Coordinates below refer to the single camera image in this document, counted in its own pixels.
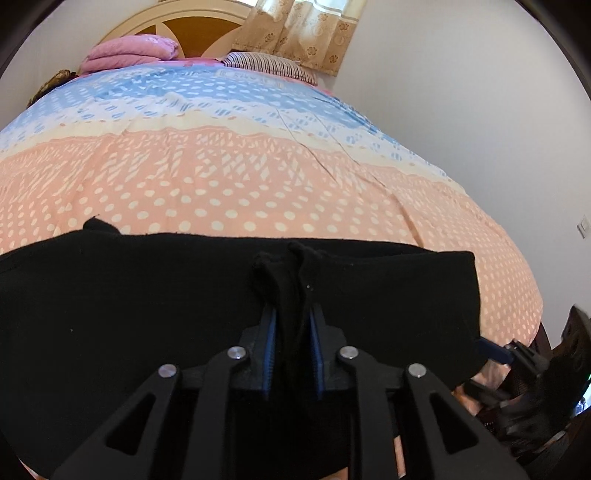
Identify patterned pink blue bedspread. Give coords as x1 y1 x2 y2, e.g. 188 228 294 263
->
1 61 543 343

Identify white wall socket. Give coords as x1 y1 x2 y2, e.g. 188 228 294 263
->
577 216 591 239

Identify folded pink blanket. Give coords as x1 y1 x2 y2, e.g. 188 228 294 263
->
79 34 179 74

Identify brown woven basket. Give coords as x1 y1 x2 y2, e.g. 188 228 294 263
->
27 69 78 107

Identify black pants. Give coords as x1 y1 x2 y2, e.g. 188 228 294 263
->
1 219 484 479

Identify cream wooden headboard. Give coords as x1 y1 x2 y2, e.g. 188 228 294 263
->
101 0 252 59

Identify striped pillow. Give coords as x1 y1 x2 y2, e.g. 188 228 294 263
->
221 51 318 86

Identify beige floral curtain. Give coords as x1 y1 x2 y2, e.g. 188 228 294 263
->
232 0 367 77

